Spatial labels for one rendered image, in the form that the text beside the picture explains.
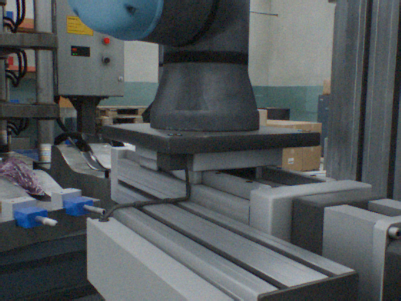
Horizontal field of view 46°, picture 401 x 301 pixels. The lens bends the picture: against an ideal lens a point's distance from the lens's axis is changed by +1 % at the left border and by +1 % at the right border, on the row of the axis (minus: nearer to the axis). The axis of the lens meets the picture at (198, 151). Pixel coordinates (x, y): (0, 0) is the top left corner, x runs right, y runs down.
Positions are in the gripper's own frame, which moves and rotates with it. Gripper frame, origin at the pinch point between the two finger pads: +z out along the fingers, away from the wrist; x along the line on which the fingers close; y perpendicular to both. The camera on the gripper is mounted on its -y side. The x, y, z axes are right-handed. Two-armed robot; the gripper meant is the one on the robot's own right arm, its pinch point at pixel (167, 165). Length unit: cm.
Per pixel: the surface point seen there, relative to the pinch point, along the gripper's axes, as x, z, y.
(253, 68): 626, -77, -648
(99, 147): -6.0, -2.3, -28.0
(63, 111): 104, 1, -359
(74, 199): -27.5, 3.6, 8.4
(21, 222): -39.2, 5.5, 13.0
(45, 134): -7, -3, -72
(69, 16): 7, -48, -85
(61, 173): -17.7, 4.3, -26.4
